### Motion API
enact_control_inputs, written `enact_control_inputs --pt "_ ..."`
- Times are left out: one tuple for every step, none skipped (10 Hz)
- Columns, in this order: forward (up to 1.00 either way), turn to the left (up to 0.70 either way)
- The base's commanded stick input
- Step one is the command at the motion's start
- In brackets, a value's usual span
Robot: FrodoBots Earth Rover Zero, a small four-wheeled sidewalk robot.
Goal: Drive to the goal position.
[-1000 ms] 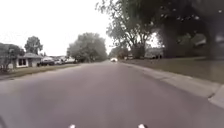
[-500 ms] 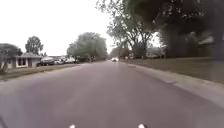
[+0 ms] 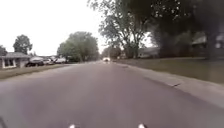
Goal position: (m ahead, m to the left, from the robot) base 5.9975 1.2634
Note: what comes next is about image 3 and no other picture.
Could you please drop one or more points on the pale concrete kerb strip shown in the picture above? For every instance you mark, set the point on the pale concrete kerb strip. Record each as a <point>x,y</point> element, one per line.
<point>200,88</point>

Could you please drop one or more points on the parked car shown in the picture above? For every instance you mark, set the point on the parked car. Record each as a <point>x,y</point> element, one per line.
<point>48,61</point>

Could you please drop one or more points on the robot's own part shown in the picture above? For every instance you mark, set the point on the robot's own part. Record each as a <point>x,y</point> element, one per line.
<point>141,126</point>

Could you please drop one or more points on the broad green tree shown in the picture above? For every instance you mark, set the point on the broad green tree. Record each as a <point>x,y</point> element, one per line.
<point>79,46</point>

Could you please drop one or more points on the grass lawn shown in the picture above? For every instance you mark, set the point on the grass lawn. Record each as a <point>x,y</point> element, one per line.
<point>186,68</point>

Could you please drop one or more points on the dark car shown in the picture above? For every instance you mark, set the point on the dark car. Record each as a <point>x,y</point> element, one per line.
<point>34,62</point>

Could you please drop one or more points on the building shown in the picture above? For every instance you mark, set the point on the building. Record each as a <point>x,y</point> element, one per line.
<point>218,41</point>

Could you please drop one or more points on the round-crowned tree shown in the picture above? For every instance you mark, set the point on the round-crowned tree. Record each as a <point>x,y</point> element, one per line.
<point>22,44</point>

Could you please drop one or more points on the grass verge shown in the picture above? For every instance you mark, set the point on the grass verge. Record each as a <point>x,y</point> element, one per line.
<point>20,71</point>

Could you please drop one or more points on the white car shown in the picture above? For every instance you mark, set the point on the white car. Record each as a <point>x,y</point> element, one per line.
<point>61,60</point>

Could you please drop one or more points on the vehicle with bright lights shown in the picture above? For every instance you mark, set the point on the vehicle with bright lights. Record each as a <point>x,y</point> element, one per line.
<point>106,59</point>

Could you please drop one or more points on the group of tall trees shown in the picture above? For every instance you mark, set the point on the group of tall trees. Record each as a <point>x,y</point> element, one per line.
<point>166,30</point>

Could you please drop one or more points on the low house with grey roof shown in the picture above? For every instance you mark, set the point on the low house with grey roof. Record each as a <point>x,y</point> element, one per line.
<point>13,60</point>

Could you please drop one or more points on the grey asphalt road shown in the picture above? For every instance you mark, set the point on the grey asphalt road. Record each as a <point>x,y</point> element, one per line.
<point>100,96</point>

